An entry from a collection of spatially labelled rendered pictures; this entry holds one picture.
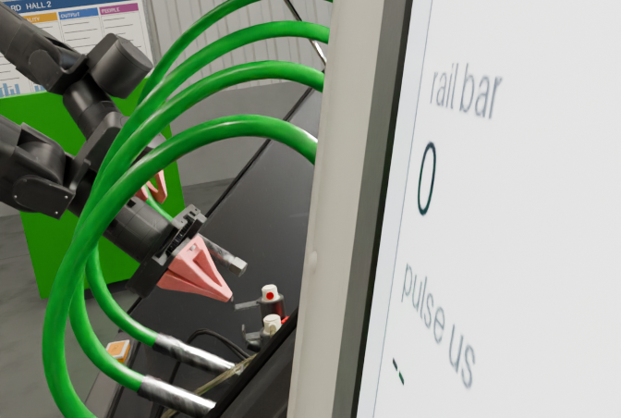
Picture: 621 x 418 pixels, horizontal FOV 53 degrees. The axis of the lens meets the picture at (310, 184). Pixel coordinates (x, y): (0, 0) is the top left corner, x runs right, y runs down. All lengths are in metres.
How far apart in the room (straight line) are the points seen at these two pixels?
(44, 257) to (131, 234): 3.39
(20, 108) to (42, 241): 0.80
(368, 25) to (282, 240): 0.82
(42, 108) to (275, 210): 3.05
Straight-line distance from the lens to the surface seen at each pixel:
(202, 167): 7.20
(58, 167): 0.70
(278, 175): 0.97
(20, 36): 0.94
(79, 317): 0.53
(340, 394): 0.16
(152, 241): 0.69
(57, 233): 4.04
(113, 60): 0.85
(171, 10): 7.18
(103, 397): 0.88
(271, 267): 1.00
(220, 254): 0.78
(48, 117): 3.94
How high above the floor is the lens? 1.35
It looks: 12 degrees down
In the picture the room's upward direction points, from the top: 8 degrees counter-clockwise
